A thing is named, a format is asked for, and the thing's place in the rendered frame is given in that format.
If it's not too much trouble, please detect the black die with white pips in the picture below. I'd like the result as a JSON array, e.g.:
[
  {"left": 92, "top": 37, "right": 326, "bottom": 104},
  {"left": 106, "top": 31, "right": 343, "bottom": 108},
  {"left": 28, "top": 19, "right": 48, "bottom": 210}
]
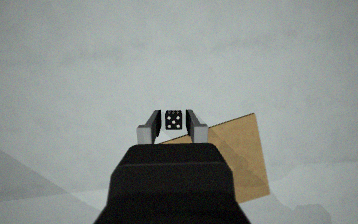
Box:
[{"left": 165, "top": 110, "right": 182, "bottom": 130}]

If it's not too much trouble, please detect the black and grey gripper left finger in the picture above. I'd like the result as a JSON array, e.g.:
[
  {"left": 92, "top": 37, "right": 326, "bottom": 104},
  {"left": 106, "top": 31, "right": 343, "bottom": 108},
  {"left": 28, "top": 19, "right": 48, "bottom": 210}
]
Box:
[{"left": 136, "top": 110, "right": 162, "bottom": 144}]

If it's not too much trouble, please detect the tan mat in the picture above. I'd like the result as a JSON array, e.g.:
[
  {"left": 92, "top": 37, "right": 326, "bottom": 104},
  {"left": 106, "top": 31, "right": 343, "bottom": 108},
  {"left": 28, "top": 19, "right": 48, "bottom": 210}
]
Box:
[{"left": 158, "top": 113, "right": 270, "bottom": 204}]

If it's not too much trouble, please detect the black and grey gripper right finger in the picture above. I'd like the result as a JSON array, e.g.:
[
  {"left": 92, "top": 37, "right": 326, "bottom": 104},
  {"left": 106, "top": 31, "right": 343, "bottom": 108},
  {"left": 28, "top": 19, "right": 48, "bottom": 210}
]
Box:
[{"left": 186, "top": 109, "right": 208, "bottom": 143}]

